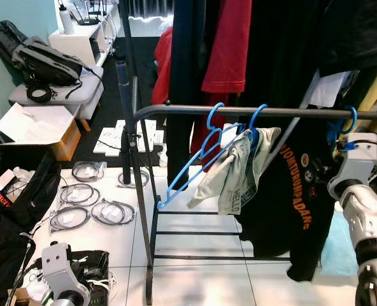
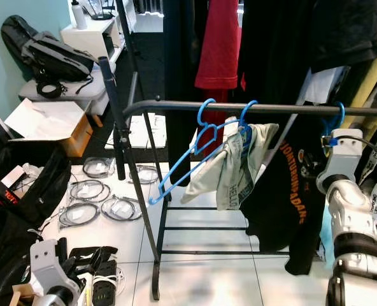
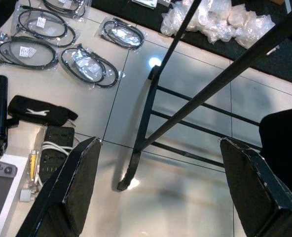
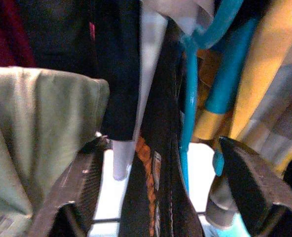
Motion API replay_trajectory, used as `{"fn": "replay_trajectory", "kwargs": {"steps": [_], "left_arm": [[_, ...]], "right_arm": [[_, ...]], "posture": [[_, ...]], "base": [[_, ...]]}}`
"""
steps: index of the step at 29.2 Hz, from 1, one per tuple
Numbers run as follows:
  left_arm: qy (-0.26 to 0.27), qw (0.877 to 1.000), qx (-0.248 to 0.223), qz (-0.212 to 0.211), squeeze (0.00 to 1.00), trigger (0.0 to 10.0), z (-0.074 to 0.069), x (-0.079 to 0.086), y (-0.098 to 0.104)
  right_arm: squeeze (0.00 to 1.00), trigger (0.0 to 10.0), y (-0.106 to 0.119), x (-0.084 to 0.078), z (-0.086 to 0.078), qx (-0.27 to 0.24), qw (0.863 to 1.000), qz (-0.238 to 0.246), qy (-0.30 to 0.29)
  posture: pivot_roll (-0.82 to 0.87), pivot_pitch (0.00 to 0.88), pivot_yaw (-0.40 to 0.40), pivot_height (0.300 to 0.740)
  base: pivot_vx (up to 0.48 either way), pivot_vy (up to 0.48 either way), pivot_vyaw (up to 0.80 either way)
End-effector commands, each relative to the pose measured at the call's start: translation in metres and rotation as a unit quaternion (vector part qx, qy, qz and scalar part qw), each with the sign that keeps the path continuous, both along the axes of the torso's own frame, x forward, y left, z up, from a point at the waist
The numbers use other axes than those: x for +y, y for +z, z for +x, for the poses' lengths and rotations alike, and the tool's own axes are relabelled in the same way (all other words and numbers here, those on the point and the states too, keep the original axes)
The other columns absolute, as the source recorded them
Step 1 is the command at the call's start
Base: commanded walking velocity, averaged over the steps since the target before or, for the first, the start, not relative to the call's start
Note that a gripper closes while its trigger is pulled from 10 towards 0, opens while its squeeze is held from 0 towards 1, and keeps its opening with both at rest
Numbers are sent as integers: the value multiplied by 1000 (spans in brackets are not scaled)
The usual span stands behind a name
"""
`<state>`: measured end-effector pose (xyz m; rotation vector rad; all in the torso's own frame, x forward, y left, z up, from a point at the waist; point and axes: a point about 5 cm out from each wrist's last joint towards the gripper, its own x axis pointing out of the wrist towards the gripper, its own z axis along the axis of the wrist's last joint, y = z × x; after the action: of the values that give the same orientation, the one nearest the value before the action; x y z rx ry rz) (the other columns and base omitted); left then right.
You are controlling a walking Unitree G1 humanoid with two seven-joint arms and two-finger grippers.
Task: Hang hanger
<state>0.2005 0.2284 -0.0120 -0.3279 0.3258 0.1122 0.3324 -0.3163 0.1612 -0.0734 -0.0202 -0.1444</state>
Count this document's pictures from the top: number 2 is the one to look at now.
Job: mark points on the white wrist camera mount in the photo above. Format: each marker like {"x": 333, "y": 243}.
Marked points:
{"x": 47, "y": 264}
{"x": 341, "y": 153}

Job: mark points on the light blue cloth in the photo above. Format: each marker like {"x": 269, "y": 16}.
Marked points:
{"x": 327, "y": 236}

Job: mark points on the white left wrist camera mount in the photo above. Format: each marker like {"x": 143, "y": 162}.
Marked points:
{"x": 47, "y": 264}

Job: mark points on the black upright pole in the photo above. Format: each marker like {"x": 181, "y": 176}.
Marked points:
{"x": 111, "y": 108}

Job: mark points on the black T-shirt orange print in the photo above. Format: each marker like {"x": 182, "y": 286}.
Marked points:
{"x": 277, "y": 191}

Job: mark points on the yellow plaid garment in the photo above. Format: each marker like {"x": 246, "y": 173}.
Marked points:
{"x": 367, "y": 83}

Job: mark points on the black backpack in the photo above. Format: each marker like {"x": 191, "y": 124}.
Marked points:
{"x": 55, "y": 57}

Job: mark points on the black router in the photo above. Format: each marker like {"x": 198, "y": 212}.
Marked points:
{"x": 102, "y": 16}

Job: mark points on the white shelf unit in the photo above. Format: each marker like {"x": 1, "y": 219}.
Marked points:
{"x": 86, "y": 35}

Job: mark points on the red garment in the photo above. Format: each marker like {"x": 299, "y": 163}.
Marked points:
{"x": 217, "y": 44}

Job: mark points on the cardboard box with white paper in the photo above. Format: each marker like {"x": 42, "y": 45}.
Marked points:
{"x": 48, "y": 118}

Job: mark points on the black jacket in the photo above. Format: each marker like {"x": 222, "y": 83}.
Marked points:
{"x": 348, "y": 29}

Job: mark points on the black power strip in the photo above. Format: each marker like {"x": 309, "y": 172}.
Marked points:
{"x": 106, "y": 290}

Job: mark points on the white bottle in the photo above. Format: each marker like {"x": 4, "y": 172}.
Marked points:
{"x": 79, "y": 16}

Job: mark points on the black metal clothes rack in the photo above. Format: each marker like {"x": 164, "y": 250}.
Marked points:
{"x": 277, "y": 109}

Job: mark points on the white paper sheets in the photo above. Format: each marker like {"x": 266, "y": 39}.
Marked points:
{"x": 155, "y": 127}

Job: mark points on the grey-green garment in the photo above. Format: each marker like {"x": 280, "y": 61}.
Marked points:
{"x": 233, "y": 169}

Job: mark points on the dark navy garment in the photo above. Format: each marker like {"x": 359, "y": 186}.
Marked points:
{"x": 179, "y": 64}

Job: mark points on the blue plastic hanger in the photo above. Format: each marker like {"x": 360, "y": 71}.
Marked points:
{"x": 242, "y": 120}
{"x": 200, "y": 115}
{"x": 341, "y": 115}

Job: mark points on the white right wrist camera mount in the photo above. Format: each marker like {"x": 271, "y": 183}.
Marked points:
{"x": 341, "y": 153}

